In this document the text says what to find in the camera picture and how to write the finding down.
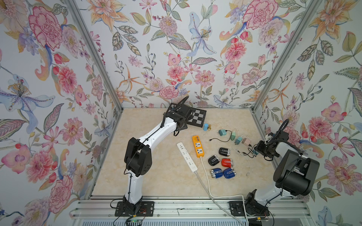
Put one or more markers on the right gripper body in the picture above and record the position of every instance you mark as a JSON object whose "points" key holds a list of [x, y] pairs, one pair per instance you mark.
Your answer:
{"points": [[263, 148]]}

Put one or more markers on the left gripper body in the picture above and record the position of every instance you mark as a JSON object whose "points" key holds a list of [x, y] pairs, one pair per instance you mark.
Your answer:
{"points": [[183, 125]]}

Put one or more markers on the brown charger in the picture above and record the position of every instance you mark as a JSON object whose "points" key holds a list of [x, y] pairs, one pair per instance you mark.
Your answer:
{"points": [[246, 142]]}

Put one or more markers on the teal USB charger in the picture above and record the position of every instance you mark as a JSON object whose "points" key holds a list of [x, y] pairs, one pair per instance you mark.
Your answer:
{"points": [[238, 140]]}

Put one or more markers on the light green USB charger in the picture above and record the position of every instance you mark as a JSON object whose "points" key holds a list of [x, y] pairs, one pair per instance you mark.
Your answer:
{"points": [[233, 136]]}

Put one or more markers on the red electric shaver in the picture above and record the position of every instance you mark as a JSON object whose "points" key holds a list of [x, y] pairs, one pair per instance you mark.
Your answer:
{"points": [[227, 162]]}

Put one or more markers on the blue electric shaver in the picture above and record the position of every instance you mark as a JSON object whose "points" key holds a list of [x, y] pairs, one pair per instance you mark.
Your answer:
{"points": [[216, 173], [229, 173]]}

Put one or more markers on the black electric shaver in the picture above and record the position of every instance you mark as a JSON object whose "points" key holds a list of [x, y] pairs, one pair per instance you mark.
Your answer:
{"points": [[213, 160], [224, 151]]}

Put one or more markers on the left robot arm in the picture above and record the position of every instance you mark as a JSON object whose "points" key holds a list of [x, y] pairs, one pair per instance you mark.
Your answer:
{"points": [[138, 155]]}

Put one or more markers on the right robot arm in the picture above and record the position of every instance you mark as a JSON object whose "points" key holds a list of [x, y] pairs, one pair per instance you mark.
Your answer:
{"points": [[295, 175]]}

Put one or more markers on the black white chessboard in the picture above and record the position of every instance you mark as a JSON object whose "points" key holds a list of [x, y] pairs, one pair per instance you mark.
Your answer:
{"points": [[197, 117]]}

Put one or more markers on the orange power strip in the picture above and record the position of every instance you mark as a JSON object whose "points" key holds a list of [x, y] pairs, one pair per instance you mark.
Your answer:
{"points": [[198, 146]]}

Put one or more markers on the white power strip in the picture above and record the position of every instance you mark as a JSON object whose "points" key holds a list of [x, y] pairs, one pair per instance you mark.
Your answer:
{"points": [[187, 157]]}

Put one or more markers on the left aluminium corner post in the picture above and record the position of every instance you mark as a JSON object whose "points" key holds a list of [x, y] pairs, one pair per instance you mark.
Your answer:
{"points": [[85, 33]]}

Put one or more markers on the aluminium corner post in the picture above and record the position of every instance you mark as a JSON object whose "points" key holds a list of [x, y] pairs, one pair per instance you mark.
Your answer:
{"points": [[85, 33], [302, 25]]}

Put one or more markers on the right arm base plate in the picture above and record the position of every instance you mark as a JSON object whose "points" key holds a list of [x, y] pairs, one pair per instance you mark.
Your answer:
{"points": [[252, 208]]}

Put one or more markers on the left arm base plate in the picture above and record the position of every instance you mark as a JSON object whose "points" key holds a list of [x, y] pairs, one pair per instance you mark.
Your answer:
{"points": [[141, 209]]}

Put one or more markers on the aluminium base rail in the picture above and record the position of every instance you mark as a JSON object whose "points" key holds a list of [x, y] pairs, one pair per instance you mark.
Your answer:
{"points": [[101, 211]]}

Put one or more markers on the right aluminium corner post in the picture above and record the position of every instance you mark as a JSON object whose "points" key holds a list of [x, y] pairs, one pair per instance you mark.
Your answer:
{"points": [[302, 25]]}

